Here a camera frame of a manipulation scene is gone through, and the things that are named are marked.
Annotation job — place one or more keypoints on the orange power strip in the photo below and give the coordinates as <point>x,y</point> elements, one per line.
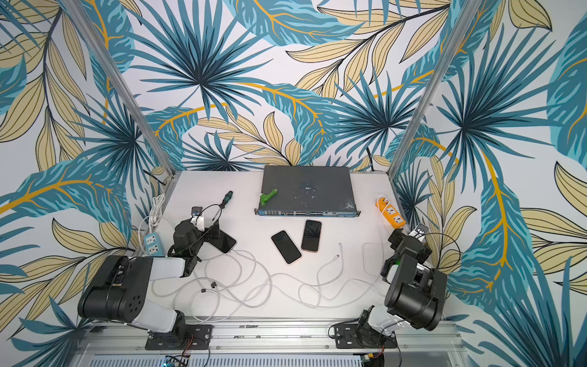
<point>390,213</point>

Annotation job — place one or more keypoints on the phone in grey clear case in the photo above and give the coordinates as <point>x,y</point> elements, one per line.
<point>222,241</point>

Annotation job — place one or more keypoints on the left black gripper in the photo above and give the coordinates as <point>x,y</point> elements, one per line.
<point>210,234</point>

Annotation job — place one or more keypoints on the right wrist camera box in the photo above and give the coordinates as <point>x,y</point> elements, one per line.
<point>419,232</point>

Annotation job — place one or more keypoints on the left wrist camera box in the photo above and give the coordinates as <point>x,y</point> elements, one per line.
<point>197,218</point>

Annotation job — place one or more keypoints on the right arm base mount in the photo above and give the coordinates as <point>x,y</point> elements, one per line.
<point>352,335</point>

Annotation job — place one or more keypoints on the green plastic pipe fitting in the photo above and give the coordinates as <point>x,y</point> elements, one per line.
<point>264,198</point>

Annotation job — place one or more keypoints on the green black screwdriver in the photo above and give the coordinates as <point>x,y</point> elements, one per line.
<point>226,199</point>

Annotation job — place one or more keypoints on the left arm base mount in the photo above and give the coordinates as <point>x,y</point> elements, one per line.
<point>186,337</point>

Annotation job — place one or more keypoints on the phone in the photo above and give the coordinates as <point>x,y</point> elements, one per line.
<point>311,237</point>
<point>222,241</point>
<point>284,244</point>

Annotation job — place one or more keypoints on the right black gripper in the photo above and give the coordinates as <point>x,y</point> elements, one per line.
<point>399,248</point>

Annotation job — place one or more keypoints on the aluminium front rail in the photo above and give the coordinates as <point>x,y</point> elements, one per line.
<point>274,342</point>

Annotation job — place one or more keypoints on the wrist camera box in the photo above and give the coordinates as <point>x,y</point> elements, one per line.
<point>197,218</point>
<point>419,232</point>

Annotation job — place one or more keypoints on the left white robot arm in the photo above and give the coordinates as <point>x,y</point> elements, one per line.
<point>118,291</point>

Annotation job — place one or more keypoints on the dark grey network switch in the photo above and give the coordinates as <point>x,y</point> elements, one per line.
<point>307,191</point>

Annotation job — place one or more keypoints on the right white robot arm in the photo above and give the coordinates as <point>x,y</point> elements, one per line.
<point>416,294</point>

